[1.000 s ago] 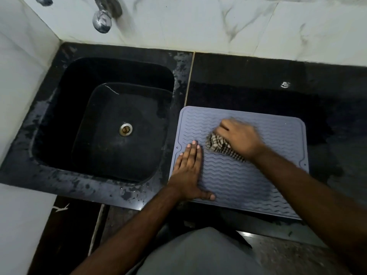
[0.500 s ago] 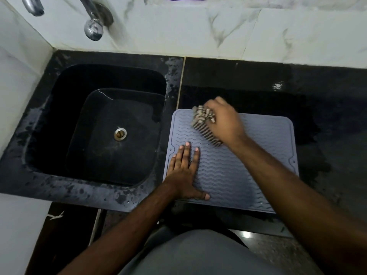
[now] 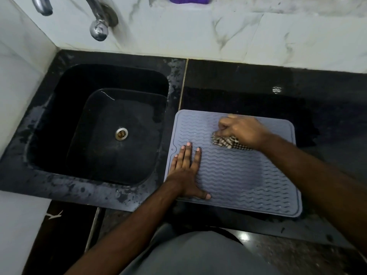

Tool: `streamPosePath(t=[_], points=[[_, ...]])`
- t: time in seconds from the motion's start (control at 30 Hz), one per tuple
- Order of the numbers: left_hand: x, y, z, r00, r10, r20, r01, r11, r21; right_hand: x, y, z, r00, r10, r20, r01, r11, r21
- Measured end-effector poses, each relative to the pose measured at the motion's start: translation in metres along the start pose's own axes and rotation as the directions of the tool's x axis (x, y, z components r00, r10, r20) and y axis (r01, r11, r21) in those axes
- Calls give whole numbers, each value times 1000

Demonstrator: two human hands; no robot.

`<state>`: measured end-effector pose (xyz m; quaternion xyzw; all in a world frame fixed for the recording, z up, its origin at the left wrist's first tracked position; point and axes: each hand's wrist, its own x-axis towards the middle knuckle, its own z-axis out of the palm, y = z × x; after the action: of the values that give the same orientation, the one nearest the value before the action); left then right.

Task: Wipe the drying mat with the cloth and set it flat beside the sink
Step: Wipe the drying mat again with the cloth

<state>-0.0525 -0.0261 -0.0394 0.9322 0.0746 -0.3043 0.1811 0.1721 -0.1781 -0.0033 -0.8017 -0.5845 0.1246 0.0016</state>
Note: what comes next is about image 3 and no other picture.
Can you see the person's grey shirt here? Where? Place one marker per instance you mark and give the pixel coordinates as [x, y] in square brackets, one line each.
[200, 254]

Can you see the black stone sink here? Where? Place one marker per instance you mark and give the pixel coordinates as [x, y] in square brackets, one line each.
[114, 157]

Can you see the checkered cleaning cloth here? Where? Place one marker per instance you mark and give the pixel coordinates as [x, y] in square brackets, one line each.
[225, 141]

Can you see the person's left hand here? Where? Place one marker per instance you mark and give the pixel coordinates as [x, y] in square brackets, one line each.
[185, 177]

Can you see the chrome wall faucet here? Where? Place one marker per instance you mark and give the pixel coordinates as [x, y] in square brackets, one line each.
[100, 14]

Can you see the person's right forearm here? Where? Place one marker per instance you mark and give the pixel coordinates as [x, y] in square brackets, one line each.
[321, 183]

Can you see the grey silicone mat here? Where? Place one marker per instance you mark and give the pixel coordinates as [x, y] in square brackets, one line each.
[238, 177]

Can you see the metal sink drain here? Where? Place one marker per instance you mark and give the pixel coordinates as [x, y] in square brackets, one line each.
[121, 134]

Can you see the person's left forearm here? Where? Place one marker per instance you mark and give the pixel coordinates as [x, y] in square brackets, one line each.
[120, 237]

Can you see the person's right hand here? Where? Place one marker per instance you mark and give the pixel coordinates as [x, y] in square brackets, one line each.
[246, 130]

